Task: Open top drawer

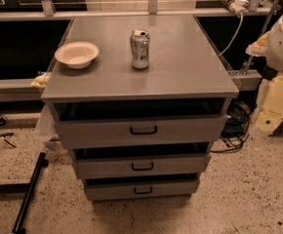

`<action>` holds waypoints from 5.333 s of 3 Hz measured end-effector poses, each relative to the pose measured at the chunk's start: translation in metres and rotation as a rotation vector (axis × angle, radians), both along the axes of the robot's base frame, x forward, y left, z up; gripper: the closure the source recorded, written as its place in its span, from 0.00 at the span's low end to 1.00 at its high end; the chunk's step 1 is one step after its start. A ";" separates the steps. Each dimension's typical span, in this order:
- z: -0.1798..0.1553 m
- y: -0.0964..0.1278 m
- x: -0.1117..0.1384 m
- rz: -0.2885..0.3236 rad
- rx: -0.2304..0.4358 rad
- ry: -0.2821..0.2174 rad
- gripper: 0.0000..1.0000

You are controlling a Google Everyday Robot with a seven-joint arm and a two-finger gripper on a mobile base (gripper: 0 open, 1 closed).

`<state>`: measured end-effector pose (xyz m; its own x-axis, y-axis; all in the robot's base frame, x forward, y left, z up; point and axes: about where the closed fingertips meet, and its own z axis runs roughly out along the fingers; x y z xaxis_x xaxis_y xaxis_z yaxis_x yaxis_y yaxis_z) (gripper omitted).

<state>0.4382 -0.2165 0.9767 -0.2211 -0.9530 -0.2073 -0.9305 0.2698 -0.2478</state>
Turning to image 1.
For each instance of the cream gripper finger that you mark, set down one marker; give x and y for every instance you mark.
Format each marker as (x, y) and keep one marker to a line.
(258, 48)
(271, 109)

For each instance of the grey top drawer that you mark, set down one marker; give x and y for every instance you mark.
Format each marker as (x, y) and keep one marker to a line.
(143, 131)

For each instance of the grey drawer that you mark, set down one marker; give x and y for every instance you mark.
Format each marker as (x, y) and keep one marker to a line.
(122, 191)
(143, 131)
(160, 165)

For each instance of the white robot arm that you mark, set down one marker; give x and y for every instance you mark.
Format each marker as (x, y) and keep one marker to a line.
(274, 58)

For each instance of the grey drawer cabinet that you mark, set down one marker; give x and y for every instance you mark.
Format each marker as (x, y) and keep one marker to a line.
(185, 78)

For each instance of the grey bottom drawer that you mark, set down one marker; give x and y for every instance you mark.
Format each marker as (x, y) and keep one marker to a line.
(122, 191)

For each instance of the grey middle drawer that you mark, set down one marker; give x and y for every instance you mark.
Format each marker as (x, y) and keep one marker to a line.
(160, 165)

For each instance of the white power strip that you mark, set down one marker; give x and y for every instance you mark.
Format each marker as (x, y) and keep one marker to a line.
(237, 7)

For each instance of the silver soda can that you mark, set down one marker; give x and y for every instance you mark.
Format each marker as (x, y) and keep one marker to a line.
(140, 41)

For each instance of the white paper bowl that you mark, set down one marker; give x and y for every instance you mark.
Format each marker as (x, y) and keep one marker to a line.
(77, 55)

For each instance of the yellow crumpled wrapper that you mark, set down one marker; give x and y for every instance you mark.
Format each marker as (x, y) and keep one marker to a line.
(41, 81)

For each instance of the clear plastic bag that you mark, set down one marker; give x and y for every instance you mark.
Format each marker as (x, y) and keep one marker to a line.
(45, 129)

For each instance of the black metal stand leg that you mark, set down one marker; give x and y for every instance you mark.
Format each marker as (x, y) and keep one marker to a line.
(41, 163)

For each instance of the metal railing frame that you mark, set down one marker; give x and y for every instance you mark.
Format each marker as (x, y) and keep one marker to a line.
(115, 10)

